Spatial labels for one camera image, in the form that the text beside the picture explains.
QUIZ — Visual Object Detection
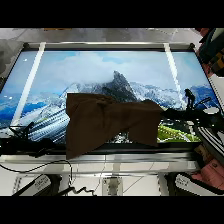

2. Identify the brown garment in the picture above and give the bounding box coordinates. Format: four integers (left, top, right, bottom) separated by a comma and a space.
65, 92, 165, 161

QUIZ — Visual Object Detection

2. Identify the heap of clothes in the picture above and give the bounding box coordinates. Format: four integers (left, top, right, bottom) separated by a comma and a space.
195, 27, 224, 78

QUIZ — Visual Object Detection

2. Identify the striped garment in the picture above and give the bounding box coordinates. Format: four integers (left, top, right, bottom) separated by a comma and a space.
195, 125, 224, 158

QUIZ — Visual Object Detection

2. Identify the pink garment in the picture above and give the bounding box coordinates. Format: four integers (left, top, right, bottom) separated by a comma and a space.
194, 158, 224, 188

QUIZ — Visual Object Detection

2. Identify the silver frame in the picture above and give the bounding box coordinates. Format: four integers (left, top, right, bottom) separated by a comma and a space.
0, 40, 210, 197

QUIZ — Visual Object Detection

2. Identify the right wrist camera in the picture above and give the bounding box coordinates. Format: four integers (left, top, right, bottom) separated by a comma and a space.
183, 88, 197, 112

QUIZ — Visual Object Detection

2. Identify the black cable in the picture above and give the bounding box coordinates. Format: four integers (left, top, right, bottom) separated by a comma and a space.
0, 159, 98, 197

